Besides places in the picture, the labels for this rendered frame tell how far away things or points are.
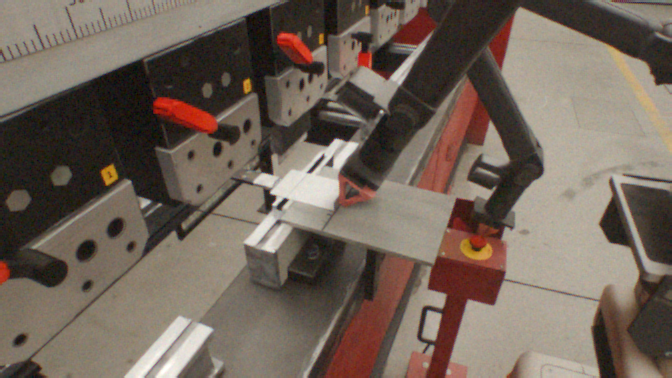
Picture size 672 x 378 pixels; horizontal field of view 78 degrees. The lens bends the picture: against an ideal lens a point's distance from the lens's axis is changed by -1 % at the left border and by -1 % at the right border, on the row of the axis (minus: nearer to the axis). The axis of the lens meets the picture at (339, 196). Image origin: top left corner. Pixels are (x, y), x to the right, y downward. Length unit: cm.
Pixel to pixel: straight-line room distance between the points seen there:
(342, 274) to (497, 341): 116
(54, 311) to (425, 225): 52
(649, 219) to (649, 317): 15
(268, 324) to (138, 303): 137
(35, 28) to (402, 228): 54
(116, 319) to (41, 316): 165
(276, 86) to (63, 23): 29
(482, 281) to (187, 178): 74
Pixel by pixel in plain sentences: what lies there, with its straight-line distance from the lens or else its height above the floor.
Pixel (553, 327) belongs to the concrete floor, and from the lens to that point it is 199.
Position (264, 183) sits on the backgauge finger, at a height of 100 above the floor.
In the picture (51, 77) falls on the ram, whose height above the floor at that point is 135.
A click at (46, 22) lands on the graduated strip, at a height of 138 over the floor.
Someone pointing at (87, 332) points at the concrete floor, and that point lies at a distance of 204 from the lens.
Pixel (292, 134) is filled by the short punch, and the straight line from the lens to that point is 70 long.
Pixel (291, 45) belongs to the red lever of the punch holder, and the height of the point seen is 130.
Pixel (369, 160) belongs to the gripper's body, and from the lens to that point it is 65.
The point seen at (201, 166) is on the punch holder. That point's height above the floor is 122.
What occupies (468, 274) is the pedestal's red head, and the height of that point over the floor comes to 75.
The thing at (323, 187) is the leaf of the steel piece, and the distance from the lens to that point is 77.
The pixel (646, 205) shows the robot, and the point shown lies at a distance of 83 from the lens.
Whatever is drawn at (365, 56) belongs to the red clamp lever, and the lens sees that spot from 78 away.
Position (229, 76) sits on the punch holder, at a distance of 48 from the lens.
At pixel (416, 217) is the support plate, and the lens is 72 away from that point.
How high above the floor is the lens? 145
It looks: 37 degrees down
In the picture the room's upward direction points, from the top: straight up
